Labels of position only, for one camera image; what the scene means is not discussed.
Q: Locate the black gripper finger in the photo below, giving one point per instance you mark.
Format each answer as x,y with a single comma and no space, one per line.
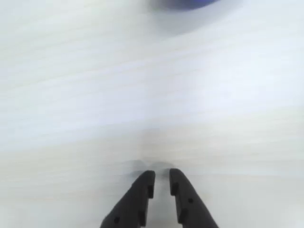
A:
190,202
133,204

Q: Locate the blue rubber duck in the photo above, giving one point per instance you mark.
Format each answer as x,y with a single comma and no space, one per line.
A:
185,3

